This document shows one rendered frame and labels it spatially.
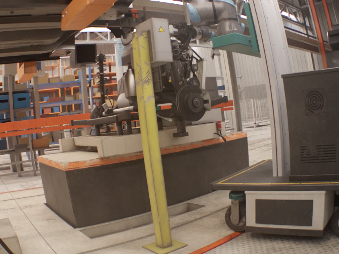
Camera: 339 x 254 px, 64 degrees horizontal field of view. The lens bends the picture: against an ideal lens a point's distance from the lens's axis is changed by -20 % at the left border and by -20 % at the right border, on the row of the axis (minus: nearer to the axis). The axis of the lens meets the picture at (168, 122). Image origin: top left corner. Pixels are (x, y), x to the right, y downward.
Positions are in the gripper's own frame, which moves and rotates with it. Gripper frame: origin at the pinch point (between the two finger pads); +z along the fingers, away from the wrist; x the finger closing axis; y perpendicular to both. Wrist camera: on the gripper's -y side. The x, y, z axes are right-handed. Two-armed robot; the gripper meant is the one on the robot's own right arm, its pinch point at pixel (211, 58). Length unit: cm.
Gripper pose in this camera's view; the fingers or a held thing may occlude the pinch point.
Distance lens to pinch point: 231.5
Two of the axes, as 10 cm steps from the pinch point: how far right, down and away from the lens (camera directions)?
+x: 2.1, -1.0, 9.7
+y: 9.3, 3.1, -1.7
